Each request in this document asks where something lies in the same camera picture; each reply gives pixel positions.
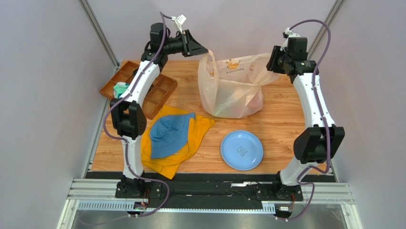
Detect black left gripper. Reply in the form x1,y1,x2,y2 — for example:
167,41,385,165
162,30,208,58

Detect banana print plastic bag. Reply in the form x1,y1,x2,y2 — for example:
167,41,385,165
198,51,279,118

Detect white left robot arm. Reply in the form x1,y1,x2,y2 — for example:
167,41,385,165
109,22,208,198

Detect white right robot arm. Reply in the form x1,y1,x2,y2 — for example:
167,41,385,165
266,35,345,200

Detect brown divided organizer tray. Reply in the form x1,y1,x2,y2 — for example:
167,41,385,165
100,61,177,120

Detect teal sock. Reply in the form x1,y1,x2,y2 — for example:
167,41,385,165
113,82,130,98

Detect blue bucket hat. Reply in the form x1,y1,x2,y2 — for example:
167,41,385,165
149,113,195,159

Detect blue plate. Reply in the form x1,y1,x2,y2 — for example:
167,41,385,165
220,130,264,171

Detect yellow cloth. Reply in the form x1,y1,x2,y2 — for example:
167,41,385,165
141,105,215,179

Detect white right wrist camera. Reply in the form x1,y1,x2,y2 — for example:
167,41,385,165
280,27,301,51

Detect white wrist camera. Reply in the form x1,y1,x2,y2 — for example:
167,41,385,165
171,14,186,33
280,27,301,51

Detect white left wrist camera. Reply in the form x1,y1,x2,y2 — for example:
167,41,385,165
171,14,186,33

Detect aluminium frame rail right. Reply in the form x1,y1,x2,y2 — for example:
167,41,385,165
294,0,346,61

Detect aluminium frame rail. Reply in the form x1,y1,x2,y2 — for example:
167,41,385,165
78,0,121,70
294,0,346,61

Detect aluminium frame rail left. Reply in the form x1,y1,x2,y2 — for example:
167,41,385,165
78,0,121,70

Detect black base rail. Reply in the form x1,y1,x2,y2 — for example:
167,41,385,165
85,171,337,211

